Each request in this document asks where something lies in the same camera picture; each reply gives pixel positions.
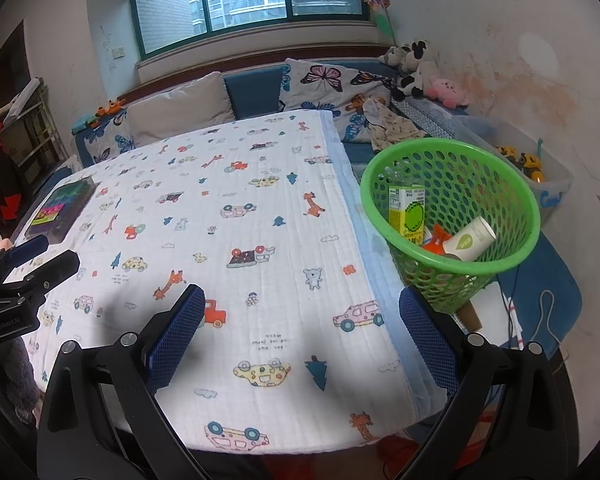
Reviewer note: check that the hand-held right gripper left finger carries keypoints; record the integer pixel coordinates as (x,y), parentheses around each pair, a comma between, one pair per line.
(177,335)

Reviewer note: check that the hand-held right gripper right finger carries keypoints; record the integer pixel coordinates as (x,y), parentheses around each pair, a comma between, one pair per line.
(427,340)

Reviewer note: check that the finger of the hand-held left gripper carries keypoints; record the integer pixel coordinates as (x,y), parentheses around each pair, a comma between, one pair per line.
(55,267)
(27,251)

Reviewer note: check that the orange snack packet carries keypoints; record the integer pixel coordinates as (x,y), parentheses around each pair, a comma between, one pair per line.
(437,241)

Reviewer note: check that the cream paper cup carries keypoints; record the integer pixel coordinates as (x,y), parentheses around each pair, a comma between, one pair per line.
(467,240)

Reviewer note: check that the green yellow drink carton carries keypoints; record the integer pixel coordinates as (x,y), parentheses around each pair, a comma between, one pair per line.
(407,215)

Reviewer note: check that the green plastic mesh basket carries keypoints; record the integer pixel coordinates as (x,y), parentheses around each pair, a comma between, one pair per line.
(445,145)

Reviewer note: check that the person's left forearm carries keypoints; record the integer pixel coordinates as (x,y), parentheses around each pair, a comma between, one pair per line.
(5,385)

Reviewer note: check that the dark colourful box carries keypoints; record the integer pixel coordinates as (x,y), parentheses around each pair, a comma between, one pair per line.
(62,205)

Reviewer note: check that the white paper sheet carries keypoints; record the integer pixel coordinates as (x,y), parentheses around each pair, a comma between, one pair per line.
(492,310)

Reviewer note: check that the red black garment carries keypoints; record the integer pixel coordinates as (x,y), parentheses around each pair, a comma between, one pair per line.
(0,170)

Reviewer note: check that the red cloth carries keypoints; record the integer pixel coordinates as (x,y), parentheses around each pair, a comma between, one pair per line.
(395,452)

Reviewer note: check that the metal clothes rack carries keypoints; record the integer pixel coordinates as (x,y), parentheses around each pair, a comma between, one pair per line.
(35,125)

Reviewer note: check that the small blue butterfly pillow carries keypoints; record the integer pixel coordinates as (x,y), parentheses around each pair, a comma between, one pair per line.
(115,142)

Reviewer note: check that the blue floor mat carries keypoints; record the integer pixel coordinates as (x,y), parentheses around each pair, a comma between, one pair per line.
(555,270)

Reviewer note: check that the white car print blanket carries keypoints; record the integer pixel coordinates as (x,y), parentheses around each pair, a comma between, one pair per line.
(260,200)

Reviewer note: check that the orange toy figure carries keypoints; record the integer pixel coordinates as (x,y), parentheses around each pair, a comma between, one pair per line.
(111,107)

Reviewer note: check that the clear plastic storage bin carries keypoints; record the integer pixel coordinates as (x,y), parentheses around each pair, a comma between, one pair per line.
(555,195)

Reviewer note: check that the beige pillow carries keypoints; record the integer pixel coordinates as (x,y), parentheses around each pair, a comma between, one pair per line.
(180,110)

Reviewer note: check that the yellow black toy truck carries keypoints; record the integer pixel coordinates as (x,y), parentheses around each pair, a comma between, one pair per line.
(532,167)
(506,152)

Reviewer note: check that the beige printed child's garment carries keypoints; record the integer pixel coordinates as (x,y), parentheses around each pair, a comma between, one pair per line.
(395,127)

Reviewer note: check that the teal plastic stick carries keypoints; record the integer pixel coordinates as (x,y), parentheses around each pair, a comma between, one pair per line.
(539,147)

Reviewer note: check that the pink round plush toy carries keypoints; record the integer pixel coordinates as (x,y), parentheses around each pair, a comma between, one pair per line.
(447,91)

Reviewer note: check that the blue sofa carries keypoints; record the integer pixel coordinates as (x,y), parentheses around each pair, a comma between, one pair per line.
(252,90)

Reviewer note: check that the black white cow plush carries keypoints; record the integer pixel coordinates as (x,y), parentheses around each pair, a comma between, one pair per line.
(420,75)

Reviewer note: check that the butterfly print pillow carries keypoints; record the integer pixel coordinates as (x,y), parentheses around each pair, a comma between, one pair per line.
(325,80)

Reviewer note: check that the colourful paper pinwheel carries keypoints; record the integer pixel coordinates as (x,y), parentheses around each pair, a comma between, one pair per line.
(377,0)

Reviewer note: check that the wall socket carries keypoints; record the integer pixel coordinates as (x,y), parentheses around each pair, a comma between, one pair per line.
(120,52)

